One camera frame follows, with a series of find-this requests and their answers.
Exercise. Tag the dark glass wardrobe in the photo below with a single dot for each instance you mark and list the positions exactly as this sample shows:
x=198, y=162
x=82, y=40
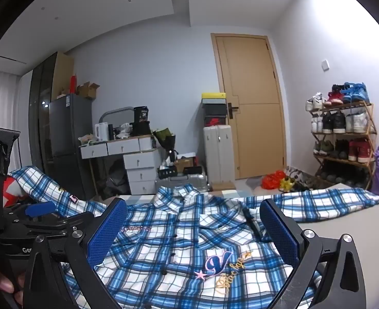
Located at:
x=43, y=96

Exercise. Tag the white light switch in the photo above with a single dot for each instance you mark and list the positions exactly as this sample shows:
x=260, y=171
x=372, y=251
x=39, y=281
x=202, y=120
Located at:
x=325, y=65

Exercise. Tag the yellow shoe box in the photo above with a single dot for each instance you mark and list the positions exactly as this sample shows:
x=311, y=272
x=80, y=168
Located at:
x=213, y=96

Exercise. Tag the white kettle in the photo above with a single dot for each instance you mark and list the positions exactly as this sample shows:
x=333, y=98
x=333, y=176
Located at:
x=101, y=132

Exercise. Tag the red white cushion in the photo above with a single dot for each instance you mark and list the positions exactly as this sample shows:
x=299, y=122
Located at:
x=11, y=193

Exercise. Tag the red packet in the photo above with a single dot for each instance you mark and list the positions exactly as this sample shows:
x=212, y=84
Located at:
x=73, y=85

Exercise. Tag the grey metal frame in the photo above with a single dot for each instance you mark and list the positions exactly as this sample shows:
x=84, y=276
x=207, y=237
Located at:
x=112, y=112

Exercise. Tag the orange plastic bag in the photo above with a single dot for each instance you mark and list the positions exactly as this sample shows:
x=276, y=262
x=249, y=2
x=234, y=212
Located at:
x=273, y=181

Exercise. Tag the open cardboard boxes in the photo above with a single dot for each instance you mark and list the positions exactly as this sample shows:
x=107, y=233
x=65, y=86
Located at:
x=88, y=90

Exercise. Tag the black bottle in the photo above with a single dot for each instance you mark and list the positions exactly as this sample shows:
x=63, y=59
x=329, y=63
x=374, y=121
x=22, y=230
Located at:
x=111, y=132

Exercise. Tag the black basket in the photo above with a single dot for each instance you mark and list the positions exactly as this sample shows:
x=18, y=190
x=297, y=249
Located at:
x=167, y=171

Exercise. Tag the white desk with drawers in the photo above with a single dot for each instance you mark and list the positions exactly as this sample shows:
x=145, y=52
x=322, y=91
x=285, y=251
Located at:
x=138, y=164

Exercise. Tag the black flat box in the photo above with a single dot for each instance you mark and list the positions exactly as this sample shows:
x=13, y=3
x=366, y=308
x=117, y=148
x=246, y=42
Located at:
x=193, y=170

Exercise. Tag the wooden door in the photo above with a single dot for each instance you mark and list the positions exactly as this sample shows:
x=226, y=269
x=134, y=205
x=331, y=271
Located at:
x=257, y=135

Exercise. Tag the black box with red logo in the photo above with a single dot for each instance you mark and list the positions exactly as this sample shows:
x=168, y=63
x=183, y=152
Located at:
x=215, y=121

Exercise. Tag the black shoe box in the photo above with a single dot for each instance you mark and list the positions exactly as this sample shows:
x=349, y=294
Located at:
x=214, y=109

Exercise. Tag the black bag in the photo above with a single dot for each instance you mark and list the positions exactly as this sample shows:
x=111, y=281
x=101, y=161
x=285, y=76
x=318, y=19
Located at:
x=115, y=180

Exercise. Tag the white curtain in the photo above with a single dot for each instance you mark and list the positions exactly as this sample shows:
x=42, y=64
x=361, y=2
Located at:
x=2, y=109

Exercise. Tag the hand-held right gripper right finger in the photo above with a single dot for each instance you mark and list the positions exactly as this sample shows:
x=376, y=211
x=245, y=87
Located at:
x=279, y=235

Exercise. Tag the silver suitcase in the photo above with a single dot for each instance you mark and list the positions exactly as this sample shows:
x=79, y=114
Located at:
x=183, y=182

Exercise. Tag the blue plaid shirt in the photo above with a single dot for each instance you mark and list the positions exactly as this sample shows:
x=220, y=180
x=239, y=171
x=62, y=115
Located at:
x=183, y=247

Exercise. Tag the white suitcase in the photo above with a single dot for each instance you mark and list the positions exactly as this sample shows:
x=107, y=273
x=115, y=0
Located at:
x=218, y=154

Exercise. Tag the grey fridge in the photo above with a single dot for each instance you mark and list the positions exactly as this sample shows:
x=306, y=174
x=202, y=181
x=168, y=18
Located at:
x=70, y=141

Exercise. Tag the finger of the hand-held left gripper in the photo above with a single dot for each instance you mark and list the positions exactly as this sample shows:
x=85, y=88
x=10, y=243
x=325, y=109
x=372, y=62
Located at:
x=39, y=209

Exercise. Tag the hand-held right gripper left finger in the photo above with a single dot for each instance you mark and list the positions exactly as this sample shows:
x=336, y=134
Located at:
x=107, y=231

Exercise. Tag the wooden shelf with clothes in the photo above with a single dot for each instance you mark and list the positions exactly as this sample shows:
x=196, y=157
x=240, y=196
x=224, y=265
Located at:
x=337, y=122

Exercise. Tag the dark wrapped bouquet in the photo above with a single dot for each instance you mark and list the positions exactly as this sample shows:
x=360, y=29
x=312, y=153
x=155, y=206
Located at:
x=165, y=138

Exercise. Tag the wooden shoe rack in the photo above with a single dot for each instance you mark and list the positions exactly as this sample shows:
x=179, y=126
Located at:
x=369, y=135

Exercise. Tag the yellow plastic bag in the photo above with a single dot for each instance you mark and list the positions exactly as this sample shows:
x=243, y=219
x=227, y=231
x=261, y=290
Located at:
x=286, y=185

